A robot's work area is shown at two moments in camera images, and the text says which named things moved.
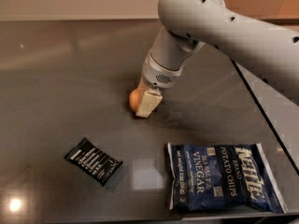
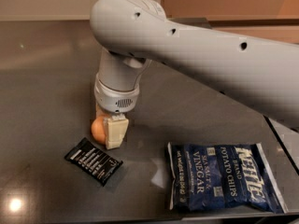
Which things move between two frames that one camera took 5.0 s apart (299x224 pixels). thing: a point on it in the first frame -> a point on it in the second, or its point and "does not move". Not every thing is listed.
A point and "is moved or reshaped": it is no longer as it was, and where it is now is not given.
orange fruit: x=135 y=98 is moved or reshaped
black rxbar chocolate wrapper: x=95 y=162 does not move
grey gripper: x=157 y=74 -> x=116 y=102
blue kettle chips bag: x=222 y=177 does not move
